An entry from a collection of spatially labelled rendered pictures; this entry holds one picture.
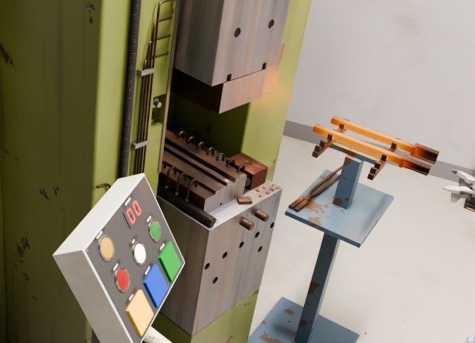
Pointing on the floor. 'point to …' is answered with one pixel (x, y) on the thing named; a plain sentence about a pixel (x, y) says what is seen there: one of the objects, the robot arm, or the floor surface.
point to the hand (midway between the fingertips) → (447, 177)
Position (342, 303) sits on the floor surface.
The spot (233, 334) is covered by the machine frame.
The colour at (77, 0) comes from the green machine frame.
